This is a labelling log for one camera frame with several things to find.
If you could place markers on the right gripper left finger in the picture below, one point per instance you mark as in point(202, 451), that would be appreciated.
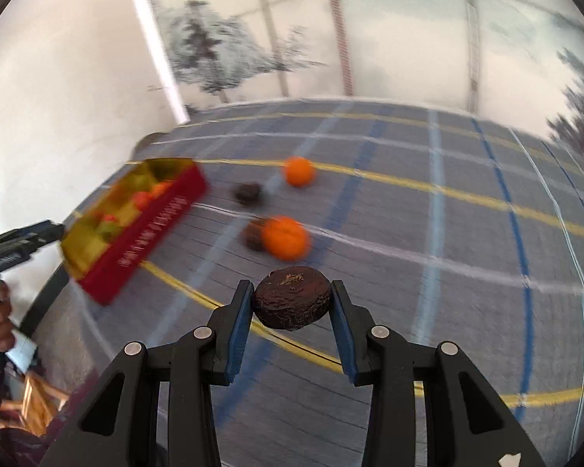
point(117, 423)

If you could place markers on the dark passion fruit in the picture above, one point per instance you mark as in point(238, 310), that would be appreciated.
point(292, 298)
point(247, 194)

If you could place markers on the large orange mandarin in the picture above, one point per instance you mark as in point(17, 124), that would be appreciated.
point(285, 238)

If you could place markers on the person left hand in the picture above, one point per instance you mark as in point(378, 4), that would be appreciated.
point(7, 339)

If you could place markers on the wooden chair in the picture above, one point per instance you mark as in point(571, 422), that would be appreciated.
point(39, 404)

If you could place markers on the red gold tin box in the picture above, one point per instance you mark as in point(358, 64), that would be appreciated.
point(106, 243)

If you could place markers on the white cloth on floor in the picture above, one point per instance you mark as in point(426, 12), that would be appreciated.
point(23, 352)

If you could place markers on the plaid grey tablecloth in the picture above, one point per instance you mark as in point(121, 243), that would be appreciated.
point(445, 227)

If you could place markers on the painted folding screen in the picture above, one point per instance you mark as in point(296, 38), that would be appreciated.
point(518, 63)

